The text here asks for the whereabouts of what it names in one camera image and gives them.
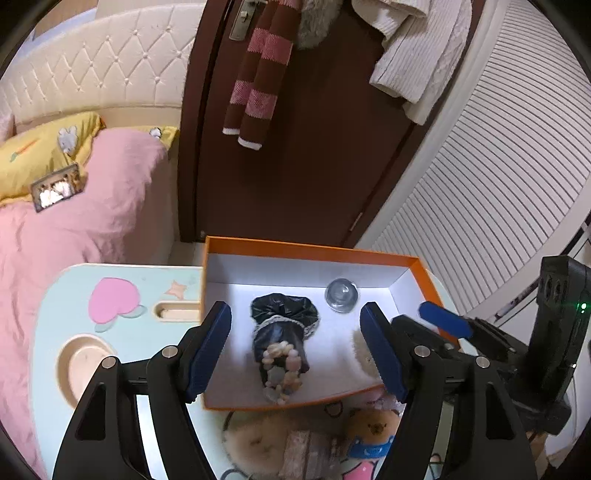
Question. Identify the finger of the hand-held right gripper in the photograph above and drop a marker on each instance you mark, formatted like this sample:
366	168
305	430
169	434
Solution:
429	334
445	319

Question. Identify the photo card on bed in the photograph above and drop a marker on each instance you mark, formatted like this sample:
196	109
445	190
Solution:
55	189

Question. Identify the brown tile plush red symbol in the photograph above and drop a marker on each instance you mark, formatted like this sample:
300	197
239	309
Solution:
314	457

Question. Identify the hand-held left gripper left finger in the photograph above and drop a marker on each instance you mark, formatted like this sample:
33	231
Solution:
210	350

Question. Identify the yellow printed pillow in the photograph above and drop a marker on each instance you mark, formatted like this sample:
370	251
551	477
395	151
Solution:
32	157
168	136

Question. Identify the white knit sweater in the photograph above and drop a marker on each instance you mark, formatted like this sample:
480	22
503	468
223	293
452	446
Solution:
425	55

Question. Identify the brown wooden door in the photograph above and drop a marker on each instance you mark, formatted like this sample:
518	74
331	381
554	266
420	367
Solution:
314	161

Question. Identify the brown pink striped scarf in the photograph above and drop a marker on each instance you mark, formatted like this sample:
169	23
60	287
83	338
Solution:
263	69

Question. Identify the orange cardboard box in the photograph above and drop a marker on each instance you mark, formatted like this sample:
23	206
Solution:
240	295

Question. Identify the grey fur trim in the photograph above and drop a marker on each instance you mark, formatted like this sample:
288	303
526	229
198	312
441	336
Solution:
318	23

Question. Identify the pale pink pillow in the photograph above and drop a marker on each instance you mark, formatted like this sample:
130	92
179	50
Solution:
5	127

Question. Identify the pink blanket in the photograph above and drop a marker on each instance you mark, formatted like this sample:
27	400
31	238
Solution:
69	230

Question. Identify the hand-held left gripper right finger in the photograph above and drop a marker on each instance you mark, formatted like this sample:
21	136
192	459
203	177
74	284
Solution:
381	350

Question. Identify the clear plastic ball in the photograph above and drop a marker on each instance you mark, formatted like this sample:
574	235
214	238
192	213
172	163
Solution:
341	295

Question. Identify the white tufted headboard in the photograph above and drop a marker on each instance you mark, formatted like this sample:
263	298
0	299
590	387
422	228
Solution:
115	60

